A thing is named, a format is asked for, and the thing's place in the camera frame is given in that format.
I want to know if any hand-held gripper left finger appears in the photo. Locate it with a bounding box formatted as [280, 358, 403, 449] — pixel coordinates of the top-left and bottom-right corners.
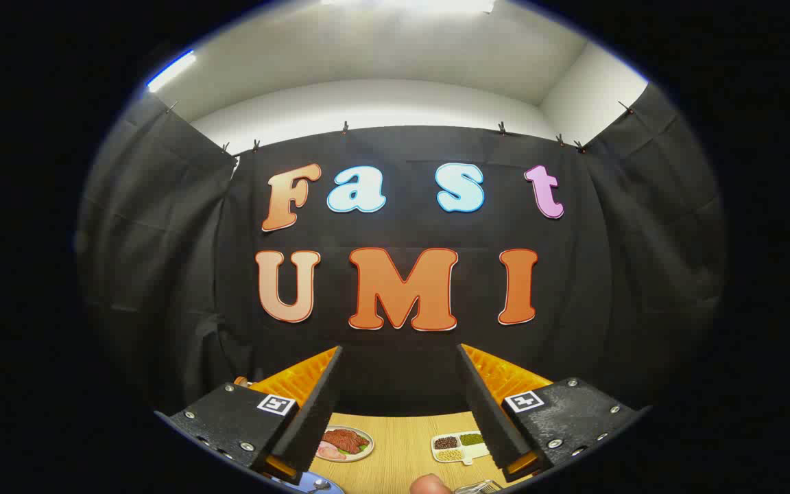
[154, 345, 344, 484]

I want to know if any brown steak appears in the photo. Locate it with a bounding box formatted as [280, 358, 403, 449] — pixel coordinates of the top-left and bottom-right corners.
[326, 428, 369, 455]

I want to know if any white divided tray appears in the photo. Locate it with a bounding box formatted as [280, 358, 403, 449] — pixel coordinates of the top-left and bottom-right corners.
[431, 431, 491, 467]

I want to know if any white round plate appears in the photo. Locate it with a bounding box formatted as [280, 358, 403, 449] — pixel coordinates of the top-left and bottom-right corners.
[315, 425, 374, 463]

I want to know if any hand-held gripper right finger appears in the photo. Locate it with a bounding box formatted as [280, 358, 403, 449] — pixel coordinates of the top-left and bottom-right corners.
[456, 342, 650, 482]

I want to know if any blue plate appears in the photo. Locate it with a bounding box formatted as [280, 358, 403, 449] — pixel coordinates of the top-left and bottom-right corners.
[284, 471, 345, 494]

